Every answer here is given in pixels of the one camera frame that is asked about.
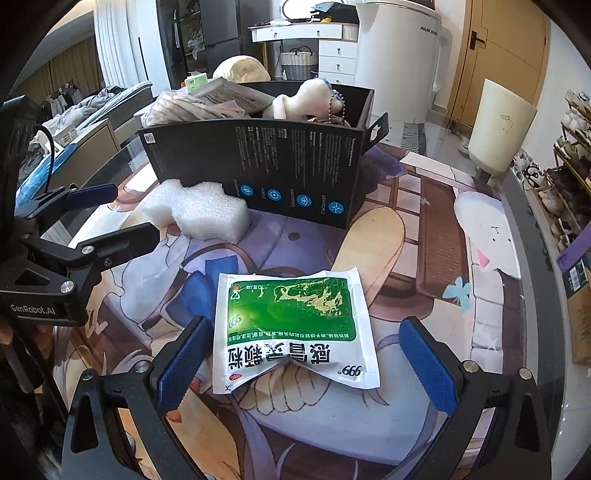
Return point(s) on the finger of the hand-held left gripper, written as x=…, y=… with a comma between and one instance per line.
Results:
x=129, y=237
x=92, y=194

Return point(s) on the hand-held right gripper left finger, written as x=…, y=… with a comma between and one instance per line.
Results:
x=184, y=362

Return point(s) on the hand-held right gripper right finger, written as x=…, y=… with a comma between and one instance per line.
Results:
x=427, y=364

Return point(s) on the white foam piece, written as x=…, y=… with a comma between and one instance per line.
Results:
x=203, y=207

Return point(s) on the green and white medicine packet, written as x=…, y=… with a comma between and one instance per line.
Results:
x=295, y=318

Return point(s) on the black cardboard box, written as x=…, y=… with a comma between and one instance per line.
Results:
x=258, y=170

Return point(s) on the white plush toy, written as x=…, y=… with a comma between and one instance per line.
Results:
x=300, y=99

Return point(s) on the grey nightstand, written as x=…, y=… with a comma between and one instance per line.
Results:
x=87, y=147

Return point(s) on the blue plastic packet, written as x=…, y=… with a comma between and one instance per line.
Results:
x=41, y=175

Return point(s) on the small white box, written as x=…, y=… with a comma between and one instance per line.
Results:
x=64, y=134

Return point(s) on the bed with grey duvet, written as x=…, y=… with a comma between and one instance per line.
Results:
x=106, y=99

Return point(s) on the clothes rack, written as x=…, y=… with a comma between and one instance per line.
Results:
x=69, y=94

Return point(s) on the clear bag with grey cloth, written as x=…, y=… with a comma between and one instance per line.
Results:
x=180, y=108

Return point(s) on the printed cartoon desk mat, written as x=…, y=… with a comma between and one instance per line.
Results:
x=415, y=221

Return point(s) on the white curtain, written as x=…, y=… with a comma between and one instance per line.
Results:
x=120, y=46

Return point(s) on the green tissue box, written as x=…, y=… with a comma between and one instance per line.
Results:
x=197, y=82

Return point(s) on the cardboard box with purple lid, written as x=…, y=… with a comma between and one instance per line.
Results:
x=579, y=314

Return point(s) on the grey booklet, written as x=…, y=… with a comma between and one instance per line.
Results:
x=231, y=94

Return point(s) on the dark glass wardrobe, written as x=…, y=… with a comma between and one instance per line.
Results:
x=180, y=41

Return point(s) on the white plastic-wrapped bundle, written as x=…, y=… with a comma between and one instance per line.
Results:
x=240, y=69

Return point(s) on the dark grey fridge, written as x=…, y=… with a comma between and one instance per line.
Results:
x=224, y=32

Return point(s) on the white sneakers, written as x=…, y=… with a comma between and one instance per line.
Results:
x=528, y=170

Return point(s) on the shoe rack with shoes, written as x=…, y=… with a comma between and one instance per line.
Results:
x=568, y=184

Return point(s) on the woven laundry basket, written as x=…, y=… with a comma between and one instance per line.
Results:
x=298, y=62

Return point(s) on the cream tumbler cup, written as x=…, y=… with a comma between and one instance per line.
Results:
x=498, y=129

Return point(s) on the white vanity dresser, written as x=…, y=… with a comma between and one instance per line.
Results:
x=337, y=60

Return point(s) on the oval vanity mirror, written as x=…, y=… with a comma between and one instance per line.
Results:
x=298, y=9

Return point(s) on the white electric kettle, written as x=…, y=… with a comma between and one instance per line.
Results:
x=397, y=60

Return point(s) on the black bag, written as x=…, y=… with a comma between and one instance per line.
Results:
x=339, y=13

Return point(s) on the wooden door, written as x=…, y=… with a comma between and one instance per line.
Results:
x=508, y=55

